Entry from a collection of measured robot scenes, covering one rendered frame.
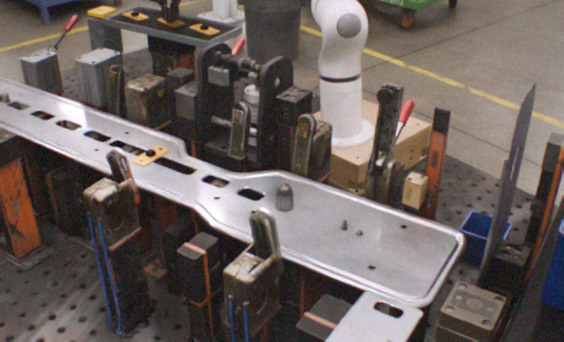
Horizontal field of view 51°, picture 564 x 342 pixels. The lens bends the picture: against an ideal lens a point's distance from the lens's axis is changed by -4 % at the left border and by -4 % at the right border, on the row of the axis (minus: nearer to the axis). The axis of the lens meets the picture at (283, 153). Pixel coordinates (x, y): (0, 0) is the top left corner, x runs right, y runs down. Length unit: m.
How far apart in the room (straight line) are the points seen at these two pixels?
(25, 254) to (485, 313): 1.11
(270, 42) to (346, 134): 2.67
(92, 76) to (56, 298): 0.54
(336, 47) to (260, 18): 2.73
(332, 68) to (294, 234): 0.71
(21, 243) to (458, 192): 1.17
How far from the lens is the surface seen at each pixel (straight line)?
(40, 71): 1.81
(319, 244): 1.07
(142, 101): 1.48
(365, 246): 1.07
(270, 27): 4.34
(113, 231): 1.20
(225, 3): 5.41
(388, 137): 1.15
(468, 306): 0.90
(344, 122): 1.75
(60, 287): 1.51
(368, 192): 1.21
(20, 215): 1.55
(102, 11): 1.81
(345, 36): 1.59
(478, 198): 1.80
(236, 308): 0.98
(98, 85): 1.59
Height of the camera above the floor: 1.66
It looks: 30 degrees down
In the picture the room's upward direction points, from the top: straight up
